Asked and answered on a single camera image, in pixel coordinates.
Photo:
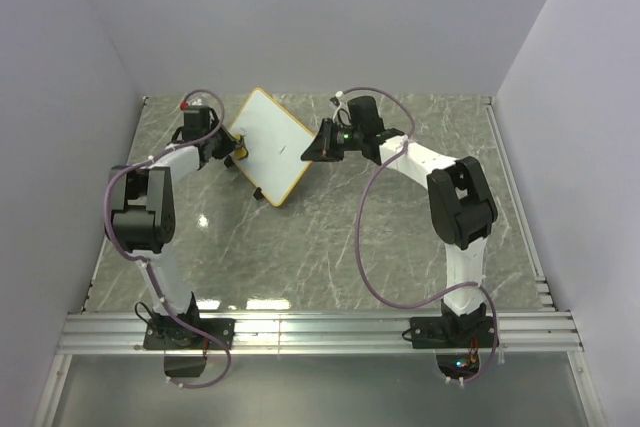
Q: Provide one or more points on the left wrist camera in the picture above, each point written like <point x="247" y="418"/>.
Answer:
<point x="190" y="104"/>

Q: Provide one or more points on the yellow bone-shaped eraser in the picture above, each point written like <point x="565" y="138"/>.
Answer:
<point x="241" y="151"/>

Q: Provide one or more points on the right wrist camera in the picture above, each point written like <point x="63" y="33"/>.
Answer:
<point x="340" y="113"/>

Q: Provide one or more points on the left black whiteboard foot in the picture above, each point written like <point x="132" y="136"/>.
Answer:
<point x="229" y="162"/>

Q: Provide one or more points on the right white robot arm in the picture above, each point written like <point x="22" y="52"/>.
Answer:
<point x="462" y="207"/>

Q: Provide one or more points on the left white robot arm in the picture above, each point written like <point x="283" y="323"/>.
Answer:
<point x="140" y="218"/>

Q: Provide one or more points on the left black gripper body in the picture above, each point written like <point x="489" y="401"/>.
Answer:
<point x="223" y="144"/>

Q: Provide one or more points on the aluminium mounting rail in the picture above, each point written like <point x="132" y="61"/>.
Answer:
<point x="315" y="333"/>

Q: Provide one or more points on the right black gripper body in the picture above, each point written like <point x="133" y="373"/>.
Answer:
<point x="344" y="140"/>

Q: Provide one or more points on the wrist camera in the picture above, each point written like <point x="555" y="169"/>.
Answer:
<point x="340" y="113"/>
<point x="190" y="104"/>

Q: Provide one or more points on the right black whiteboard foot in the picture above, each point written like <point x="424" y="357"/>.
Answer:
<point x="258" y="195"/>

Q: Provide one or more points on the black whiteboard foot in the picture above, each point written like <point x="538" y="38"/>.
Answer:
<point x="229" y="162"/>
<point x="258" y="195"/>

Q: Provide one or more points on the yellow-framed whiteboard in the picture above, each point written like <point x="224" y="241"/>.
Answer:
<point x="275" y="140"/>

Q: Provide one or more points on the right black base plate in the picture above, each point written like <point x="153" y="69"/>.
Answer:
<point x="450" y="332"/>

